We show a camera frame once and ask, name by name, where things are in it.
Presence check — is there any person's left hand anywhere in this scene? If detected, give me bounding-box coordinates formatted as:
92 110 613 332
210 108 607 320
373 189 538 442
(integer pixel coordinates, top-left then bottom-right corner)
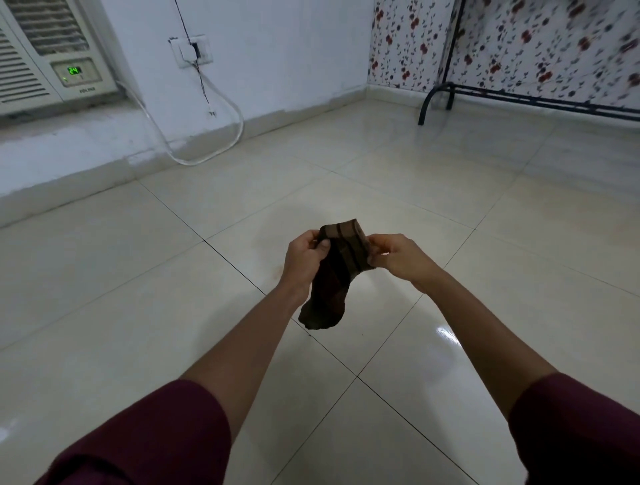
278 229 332 305

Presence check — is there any person's right hand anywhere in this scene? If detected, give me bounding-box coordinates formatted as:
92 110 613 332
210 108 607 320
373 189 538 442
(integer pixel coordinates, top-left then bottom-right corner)
367 233 443 295

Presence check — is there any brown striped sock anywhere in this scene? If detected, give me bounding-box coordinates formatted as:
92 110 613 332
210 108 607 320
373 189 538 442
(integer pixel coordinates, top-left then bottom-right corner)
298 218 376 331

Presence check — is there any person's left forearm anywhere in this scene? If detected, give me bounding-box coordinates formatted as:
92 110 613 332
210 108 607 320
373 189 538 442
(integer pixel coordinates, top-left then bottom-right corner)
181 282 310 443

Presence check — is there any person's right forearm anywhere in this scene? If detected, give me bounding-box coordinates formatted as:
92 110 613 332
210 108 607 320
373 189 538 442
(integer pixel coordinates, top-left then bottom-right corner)
410 272 558 420

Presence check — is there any black metal rack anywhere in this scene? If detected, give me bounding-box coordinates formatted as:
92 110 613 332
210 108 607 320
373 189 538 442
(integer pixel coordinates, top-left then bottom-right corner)
418 0 640 126

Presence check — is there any maroon left sleeve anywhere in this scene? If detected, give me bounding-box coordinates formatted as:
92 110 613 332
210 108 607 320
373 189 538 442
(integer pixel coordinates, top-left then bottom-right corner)
34 379 232 485

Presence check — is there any maroon sleeve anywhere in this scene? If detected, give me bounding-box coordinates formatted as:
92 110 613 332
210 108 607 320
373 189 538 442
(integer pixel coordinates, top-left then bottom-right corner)
508 373 640 485
34 379 232 485

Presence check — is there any maroon right sleeve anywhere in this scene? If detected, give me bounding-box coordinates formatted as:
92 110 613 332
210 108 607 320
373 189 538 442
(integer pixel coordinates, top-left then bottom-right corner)
508 373 640 485

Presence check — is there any white window air conditioner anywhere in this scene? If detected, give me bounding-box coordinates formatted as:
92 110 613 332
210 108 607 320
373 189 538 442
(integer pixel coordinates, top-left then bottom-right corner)
0 0 121 117

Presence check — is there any white power cable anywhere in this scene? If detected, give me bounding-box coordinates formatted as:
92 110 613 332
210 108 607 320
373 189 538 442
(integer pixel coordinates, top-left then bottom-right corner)
116 70 245 167

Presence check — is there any thin black cable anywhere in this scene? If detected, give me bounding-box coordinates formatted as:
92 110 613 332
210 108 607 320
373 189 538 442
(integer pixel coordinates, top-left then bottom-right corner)
173 0 217 119

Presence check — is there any white wall socket plate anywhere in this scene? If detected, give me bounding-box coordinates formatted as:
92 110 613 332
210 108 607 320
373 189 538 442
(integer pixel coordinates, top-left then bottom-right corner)
169 34 214 69

